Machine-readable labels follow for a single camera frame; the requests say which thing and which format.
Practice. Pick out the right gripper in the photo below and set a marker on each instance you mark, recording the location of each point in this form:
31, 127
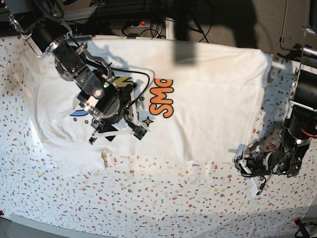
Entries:
117, 103

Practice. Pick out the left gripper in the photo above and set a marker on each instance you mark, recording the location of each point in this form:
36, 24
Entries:
254, 165

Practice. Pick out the white printed T-shirt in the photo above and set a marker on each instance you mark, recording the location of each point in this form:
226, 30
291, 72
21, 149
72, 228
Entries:
52, 100

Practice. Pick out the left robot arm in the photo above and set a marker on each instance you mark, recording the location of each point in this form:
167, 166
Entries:
297, 111

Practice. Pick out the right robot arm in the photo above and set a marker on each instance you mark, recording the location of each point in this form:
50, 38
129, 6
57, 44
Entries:
100, 96

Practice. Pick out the red clamp bottom right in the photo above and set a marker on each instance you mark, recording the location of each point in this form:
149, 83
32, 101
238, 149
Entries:
302, 231

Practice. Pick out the terrazzo patterned tablecloth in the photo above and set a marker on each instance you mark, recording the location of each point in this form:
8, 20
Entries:
135, 197

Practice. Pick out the black table clamp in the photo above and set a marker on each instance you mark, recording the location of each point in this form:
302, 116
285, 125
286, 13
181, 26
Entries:
132, 35

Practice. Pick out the white metal stand leg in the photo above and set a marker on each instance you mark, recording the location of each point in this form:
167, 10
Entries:
169, 28

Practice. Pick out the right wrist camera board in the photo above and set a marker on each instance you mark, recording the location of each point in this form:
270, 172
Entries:
139, 132

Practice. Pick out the power strip with red switch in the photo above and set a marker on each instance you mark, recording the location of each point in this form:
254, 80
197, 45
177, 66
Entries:
120, 23

